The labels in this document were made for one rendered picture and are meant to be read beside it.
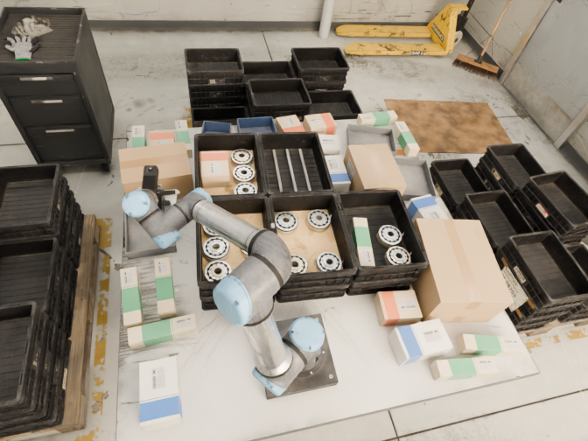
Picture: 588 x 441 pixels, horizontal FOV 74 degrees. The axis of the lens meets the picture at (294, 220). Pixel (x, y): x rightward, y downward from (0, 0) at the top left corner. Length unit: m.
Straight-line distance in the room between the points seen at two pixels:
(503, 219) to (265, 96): 1.80
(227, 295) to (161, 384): 0.61
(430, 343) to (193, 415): 0.90
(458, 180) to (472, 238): 1.26
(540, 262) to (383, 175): 1.07
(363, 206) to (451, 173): 1.36
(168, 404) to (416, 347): 0.90
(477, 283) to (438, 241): 0.22
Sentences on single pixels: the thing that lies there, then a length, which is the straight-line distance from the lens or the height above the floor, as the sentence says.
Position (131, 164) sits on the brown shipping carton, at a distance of 1.93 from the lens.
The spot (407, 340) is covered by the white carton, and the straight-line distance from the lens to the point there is 1.62.
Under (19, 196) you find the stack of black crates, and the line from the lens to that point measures 2.49.
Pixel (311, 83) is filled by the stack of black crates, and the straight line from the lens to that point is 3.16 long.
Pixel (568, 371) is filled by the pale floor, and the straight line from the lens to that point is 2.99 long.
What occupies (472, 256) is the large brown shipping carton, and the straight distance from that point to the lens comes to 1.80.
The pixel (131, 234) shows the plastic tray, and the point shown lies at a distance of 1.87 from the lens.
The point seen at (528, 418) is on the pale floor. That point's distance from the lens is 2.72.
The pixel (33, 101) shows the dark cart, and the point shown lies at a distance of 2.78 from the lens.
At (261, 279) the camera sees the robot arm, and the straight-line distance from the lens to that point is 0.95.
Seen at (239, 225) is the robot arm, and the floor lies 1.30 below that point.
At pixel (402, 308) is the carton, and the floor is 0.78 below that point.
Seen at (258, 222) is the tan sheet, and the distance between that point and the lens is 1.70.
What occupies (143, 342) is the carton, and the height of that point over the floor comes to 0.75.
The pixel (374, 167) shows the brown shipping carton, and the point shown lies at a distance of 2.00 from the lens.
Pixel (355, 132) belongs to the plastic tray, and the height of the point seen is 0.70.
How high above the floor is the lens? 2.19
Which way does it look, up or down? 52 degrees down
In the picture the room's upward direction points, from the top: 11 degrees clockwise
